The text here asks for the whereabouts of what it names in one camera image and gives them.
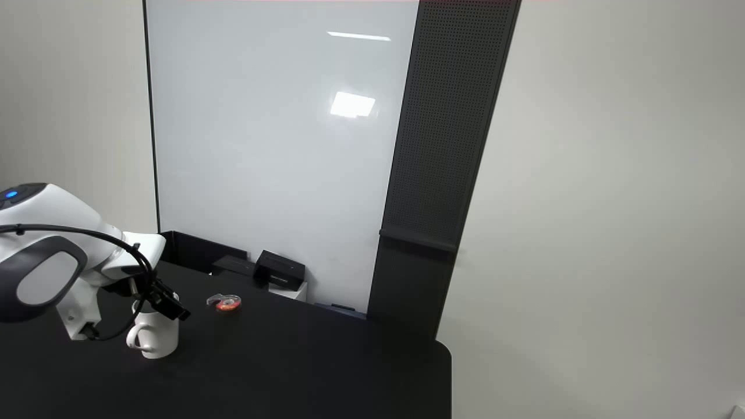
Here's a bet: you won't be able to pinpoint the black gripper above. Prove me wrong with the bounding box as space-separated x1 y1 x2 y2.
145 281 190 320

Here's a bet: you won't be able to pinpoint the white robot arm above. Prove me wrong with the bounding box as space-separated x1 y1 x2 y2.
0 182 190 340

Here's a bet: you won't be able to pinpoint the white mug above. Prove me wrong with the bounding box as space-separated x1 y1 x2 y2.
126 312 180 361

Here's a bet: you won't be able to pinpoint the clear tape dispenser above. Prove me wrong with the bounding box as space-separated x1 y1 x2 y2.
206 294 242 315

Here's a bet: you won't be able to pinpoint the black box device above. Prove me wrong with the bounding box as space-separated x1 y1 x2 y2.
254 251 306 290

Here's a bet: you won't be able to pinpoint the whiteboard panel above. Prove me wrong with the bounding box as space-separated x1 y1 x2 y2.
145 0 419 312

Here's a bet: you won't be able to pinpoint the dark vertical pillar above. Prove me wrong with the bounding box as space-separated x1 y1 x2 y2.
368 0 523 337

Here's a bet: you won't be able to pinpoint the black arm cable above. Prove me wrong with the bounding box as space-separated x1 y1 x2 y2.
0 221 158 344

